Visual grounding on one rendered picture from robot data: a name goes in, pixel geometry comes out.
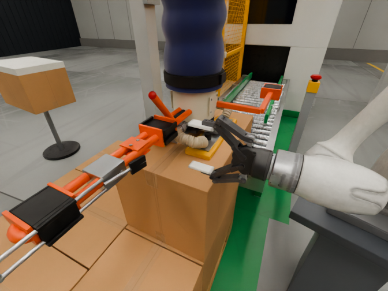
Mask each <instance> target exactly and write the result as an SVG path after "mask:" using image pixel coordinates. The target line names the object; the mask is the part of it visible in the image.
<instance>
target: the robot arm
mask: <svg viewBox="0 0 388 291"><path fill-rule="evenodd" d="M387 121H388V86H387V87H386V88H385V89H384V90H383V91H382V92H381V93H380V94H379V95H378V96H377V97H376V98H375V99H374V100H372V101H371V102H370V103H369V104H368V105H367V106H366V107H365V108H364V109H362V111H361V112H359V113H358V115H357V116H355V117H354V118H353V119H352V120H351V121H350V122H349V123H348V124H346V125H345V126H344V127H343V128H342V129H341V130H340V131H339V132H338V133H337V134H336V135H335V136H333V137H332V138H331V139H329V140H327V141H322V142H317V143H316V144H315V145H314V146H312V147H311V148H310V149H309V150H308V151H306V152H305V153H304V154H302V155H301V154H299V153H294V152H289V151H285V150H280V149H278V150H277V153H276V154H273V153H274V152H273V151H272V150H268V149H264V148H256V147H254V146H253V145H252V144H253V142H254V140H255V138H256V135H254V134H252V133H249V132H247V131H245V130H243V129H242V128H241V127H239V126H238V125H237V124H235V123H234V122H233V121H231V120H229V119H228V118H227V117H225V116H224V115H222V114H221V115H220V116H219V117H218V118H217V119H216V121H213V120H208V119H204V120H202V121H199V120H194V119H192V120H191V121H190V122H189V123H188V126H191V127H194V128H199V129H204V130H209V131H212V132H213V131H214V130H216V131H217V132H218V133H219V135H220V136H221V137H222V138H223V139H224V140H225V141H226V142H227V143H228V145H230V146H231V149H232V151H233V153H232V158H233V159H232V161H231V164H228V165H226V166H223V167H220V168H218V169H215V170H214V167H213V166H209V165H206V164H203V163H200V162H196V161H192V162H191V163H190V165H189V166H188V167H189V168H191V169H194V170H198V171H200V172H201V173H203V174H206V175H208V176H209V178H210V179H211V180H212V182H213V183H214V184H218V183H230V182H239V183H242V184H245V183H246V181H247V178H248V176H247V175H251V177H252V178H255V179H258V180H262V181H265V180H266V179H267V180H269V181H268V185H269V186H271V187H274V188H278V189H281V190H284V191H287V192H289V193H294V194H296V195H298V196H300V197H302V198H303V199H305V200H307V201H309V202H312V203H315V204H317V205H320V206H323V207H326V208H330V209H332V210H336V211H340V212H345V213H349V214H357V215H376V214H378V213H380V214H382V215H385V216H387V217H388V148H387V149H386V150H385V151H384V152H383V153H382V154H381V156H380V157H379V158H378V159H377V161H376V162H375V163H374V165H373V166H372V168H371V169H368V168H366V167H364V166H361V165H357V164H355V163H353V154H354V153H355V151H356V149H357V148H358V147H359V145H360V144H361V143H362V142H363V141H364V140H365V139H366V138H367V137H368V136H369V135H371V134H372V133H373V132H375V131H376V130H377V129H378V128H380V127H381V126H382V125H384V124H385V123H386V122H387ZM232 134H234V135H235V136H237V137H238V138H239V139H241V140H243V141H244V143H245V144H246V145H243V144H242V143H241V142H240V141H239V140H237V139H236V138H235V137H234V136H233V135H232ZM235 171H239V172H240V173H235V174H227V173H230V172H231V173H232V172H235Z"/></svg>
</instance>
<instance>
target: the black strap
mask: <svg viewBox="0 0 388 291"><path fill-rule="evenodd" d="M163 74H164V81H165V83H166V84H168V85H170V86H173V87H177V88H186V89H202V88H210V87H215V86H218V85H221V84H223V83H224V82H225V81H226V72H225V70H224V69H223V68H222V70H221V71H220V72H218V73H216V74H211V75H205V76H179V75H174V74H169V73H168V72H166V71H165V69H164V70H163Z"/></svg>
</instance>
